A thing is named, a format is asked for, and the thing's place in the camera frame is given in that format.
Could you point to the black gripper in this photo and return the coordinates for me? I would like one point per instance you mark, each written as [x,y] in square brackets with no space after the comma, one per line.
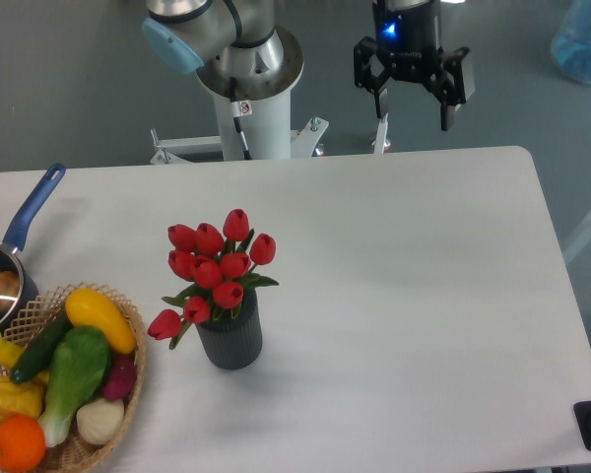
[407,48]

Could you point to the red tulip bouquet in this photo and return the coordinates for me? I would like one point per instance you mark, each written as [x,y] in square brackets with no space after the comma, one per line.
[220,267]

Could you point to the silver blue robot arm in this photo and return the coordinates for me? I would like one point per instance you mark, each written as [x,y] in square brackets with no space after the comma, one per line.
[240,53]

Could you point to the dark grey ribbed vase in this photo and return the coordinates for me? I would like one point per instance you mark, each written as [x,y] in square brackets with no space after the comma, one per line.
[234,343]

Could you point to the blue plastic bag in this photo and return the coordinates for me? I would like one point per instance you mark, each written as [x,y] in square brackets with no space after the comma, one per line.
[570,48]

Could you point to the yellow squash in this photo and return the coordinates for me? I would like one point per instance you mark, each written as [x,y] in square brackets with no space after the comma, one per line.
[87,307]

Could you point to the purple red onion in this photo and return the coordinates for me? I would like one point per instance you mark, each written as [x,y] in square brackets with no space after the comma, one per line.
[120,380]

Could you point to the green bok choy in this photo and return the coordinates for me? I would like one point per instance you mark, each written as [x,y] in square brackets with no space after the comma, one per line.
[77,368]

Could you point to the white garlic bulb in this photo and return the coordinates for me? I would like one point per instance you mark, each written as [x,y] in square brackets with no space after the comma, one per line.
[98,421]

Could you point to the dark green cucumber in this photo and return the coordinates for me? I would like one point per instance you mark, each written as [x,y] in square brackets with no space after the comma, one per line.
[37,356]

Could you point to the yellow banana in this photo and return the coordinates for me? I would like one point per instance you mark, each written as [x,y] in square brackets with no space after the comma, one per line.
[10,352]

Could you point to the yellow bell pepper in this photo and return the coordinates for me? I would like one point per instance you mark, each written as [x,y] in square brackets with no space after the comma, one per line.
[20,399]

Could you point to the orange fruit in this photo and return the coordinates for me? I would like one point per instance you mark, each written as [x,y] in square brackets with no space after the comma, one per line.
[22,444]

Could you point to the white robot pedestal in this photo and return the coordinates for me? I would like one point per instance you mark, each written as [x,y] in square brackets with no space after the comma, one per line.
[248,130]

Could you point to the blue handled saucepan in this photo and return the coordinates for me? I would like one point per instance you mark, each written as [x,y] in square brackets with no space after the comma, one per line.
[15,238]

